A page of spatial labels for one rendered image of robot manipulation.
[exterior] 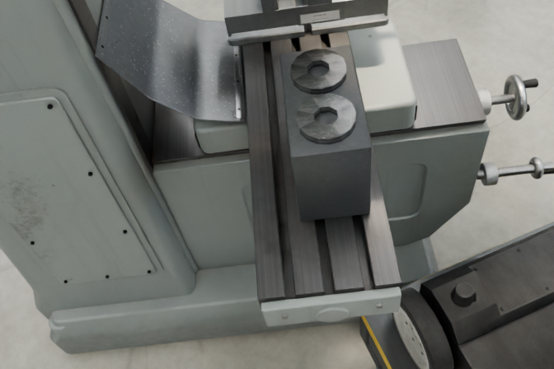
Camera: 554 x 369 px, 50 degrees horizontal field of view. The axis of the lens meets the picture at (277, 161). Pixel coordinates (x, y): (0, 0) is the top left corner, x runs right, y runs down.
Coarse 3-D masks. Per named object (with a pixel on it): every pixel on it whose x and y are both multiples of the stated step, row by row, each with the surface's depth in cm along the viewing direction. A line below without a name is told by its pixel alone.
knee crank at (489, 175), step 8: (536, 160) 151; (480, 168) 155; (488, 168) 150; (496, 168) 150; (504, 168) 152; (512, 168) 152; (520, 168) 152; (528, 168) 151; (536, 168) 150; (544, 168) 151; (552, 168) 151; (480, 176) 152; (488, 176) 150; (496, 176) 150; (504, 176) 153; (536, 176) 151; (488, 184) 152
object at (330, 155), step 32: (288, 64) 98; (320, 64) 97; (352, 64) 97; (288, 96) 94; (320, 96) 92; (352, 96) 93; (288, 128) 90; (320, 128) 88; (352, 128) 88; (320, 160) 88; (352, 160) 89; (320, 192) 95; (352, 192) 96
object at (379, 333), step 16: (512, 240) 154; (480, 256) 152; (416, 288) 149; (368, 320) 146; (384, 320) 145; (368, 336) 156; (384, 336) 143; (384, 352) 141; (400, 352) 141; (384, 368) 152; (400, 368) 138; (416, 368) 138
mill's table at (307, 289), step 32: (256, 64) 126; (256, 96) 120; (256, 128) 115; (256, 160) 111; (288, 160) 110; (256, 192) 107; (288, 192) 106; (256, 224) 103; (288, 224) 102; (320, 224) 104; (352, 224) 101; (384, 224) 100; (256, 256) 99; (288, 256) 101; (320, 256) 101; (352, 256) 97; (384, 256) 97; (288, 288) 98; (320, 288) 95; (352, 288) 94; (384, 288) 95; (288, 320) 98; (320, 320) 98
